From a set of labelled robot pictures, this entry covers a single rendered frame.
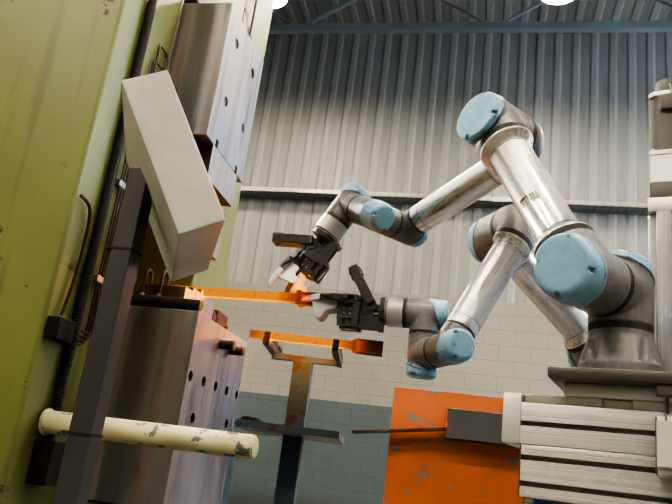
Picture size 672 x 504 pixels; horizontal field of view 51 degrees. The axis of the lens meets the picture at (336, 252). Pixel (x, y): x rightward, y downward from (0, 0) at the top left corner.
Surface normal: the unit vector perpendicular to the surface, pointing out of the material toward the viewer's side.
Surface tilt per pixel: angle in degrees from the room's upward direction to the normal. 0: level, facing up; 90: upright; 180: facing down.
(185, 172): 90
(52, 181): 90
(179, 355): 90
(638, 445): 90
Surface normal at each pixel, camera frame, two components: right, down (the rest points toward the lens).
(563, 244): -0.71, -0.18
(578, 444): -0.43, -0.32
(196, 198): 0.25, -0.26
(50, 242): -0.18, -0.32
